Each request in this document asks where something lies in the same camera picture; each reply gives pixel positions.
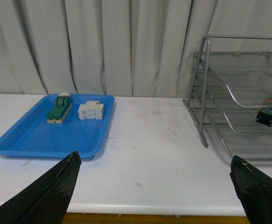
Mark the white circuit breaker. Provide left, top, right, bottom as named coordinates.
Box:
left=78, top=101, right=105, bottom=120

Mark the blue plastic tray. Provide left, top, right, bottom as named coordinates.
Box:
left=0, top=94, right=115, bottom=160

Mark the green knife switch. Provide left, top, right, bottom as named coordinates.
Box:
left=47, top=92, right=73, bottom=124

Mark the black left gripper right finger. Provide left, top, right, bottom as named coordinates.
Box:
left=230, top=156, right=272, bottom=224

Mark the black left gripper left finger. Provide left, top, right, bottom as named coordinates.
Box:
left=0, top=151, right=82, bottom=224

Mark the silver mesh tiered rack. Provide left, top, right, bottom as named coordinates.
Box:
left=183, top=35, right=272, bottom=161

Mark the white curtain backdrop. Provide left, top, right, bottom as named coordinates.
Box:
left=0, top=0, right=272, bottom=98

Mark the red emergency stop button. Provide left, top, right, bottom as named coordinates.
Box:
left=256, top=97, right=272, bottom=127

